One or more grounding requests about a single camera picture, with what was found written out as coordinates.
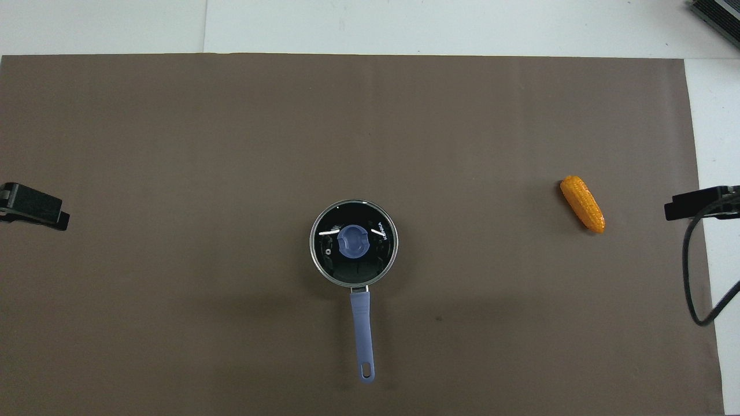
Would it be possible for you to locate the brown table mat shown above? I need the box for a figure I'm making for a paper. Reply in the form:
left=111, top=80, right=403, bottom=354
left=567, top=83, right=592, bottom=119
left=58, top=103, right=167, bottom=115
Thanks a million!
left=0, top=54, right=725, bottom=416

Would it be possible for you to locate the grey ribbed metal device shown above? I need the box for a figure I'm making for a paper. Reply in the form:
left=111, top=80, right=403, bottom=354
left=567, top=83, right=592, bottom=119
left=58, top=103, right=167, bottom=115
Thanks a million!
left=687, top=0, right=740, bottom=41

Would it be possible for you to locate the glass lid with blue knob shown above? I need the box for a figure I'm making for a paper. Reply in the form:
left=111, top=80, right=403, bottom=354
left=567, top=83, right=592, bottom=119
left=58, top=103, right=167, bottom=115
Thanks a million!
left=310, top=200, right=398, bottom=287

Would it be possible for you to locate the orange toy corn cob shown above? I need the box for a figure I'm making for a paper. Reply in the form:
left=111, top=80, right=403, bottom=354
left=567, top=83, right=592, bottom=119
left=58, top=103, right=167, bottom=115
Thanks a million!
left=560, top=175, right=606, bottom=235

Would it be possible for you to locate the dark pot with lavender handle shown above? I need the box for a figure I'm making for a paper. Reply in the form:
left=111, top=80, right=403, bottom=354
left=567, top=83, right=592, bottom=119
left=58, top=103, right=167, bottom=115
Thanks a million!
left=309, top=199, right=399, bottom=385

